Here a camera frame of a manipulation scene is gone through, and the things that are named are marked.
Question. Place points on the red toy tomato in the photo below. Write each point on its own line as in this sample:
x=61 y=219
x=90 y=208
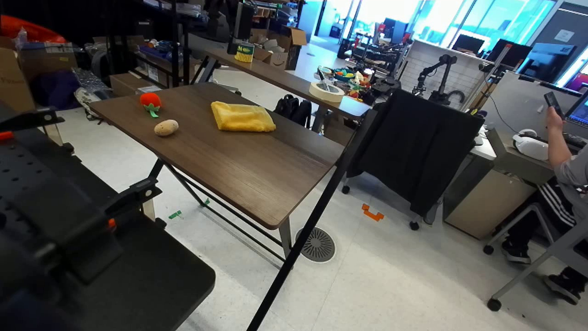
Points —
x=149 y=101

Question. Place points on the dark blue bag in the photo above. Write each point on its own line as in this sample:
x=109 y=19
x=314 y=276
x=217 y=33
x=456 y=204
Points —
x=55 y=90

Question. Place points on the black phone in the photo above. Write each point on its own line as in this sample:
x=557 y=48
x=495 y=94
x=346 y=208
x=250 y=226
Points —
x=553 y=103

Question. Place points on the beige toy potato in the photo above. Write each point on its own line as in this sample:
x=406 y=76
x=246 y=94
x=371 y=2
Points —
x=166 y=127

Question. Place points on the red orange bag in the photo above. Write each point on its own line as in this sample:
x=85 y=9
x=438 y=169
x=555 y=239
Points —
x=30 y=30

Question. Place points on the yellow towel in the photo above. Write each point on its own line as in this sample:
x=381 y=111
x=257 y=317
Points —
x=241 y=116

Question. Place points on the large cardboard box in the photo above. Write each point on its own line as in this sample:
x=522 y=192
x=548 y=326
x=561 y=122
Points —
x=11 y=79

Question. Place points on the colourful toy pile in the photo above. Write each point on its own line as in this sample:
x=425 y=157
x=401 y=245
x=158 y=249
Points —
x=355 y=79

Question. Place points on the small cardboard box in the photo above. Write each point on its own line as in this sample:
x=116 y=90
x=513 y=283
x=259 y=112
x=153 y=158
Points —
x=298 y=37

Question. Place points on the orange black bar clamp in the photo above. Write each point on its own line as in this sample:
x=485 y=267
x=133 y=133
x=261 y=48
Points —
x=131 y=195
x=28 y=120

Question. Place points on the long grey desk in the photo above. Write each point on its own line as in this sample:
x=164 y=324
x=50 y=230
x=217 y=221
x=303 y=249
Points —
x=287 y=76

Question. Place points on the black metal table frame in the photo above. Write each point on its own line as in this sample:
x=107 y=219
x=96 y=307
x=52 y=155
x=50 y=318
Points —
x=285 y=236

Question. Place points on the white rounded device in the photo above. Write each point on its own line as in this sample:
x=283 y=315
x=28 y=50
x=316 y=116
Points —
x=533 y=146

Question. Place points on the black cloth covered cart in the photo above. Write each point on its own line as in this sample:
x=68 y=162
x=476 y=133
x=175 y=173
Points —
x=416 y=147

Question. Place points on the cream tape roll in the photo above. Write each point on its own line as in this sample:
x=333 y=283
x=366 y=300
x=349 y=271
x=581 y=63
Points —
x=325 y=92

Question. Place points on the yellow box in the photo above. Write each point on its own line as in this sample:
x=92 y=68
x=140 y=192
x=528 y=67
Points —
x=243 y=54

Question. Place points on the seated person grey shirt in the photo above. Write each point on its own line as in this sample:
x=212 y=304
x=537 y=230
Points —
x=566 y=184

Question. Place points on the beige pedestal cabinet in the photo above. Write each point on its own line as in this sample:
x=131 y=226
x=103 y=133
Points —
x=489 y=203

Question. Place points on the black background robot arm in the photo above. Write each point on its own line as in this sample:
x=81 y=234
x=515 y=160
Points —
x=438 y=67

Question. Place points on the round grey floor drain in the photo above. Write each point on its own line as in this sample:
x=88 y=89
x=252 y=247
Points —
x=322 y=247

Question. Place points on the grey partition panel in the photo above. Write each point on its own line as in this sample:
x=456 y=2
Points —
x=517 y=103

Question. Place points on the black computer monitor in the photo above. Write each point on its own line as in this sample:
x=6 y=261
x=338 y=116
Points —
x=507 y=54
x=546 y=61
x=469 y=43

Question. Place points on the black shelving unit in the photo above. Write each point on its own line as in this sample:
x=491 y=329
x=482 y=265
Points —
x=125 y=61

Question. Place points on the black metal pole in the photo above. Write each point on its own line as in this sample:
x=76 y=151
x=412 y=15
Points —
x=305 y=232

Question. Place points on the black pegboard robot cart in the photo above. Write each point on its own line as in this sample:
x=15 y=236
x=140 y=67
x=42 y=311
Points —
x=122 y=287

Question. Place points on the seated person's hand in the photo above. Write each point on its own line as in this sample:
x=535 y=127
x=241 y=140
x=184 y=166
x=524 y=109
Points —
x=553 y=118

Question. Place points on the blue laptop screen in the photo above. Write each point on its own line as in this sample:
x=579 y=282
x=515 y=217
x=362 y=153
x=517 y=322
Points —
x=579 y=111

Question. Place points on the black backpack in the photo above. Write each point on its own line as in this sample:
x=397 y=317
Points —
x=294 y=111

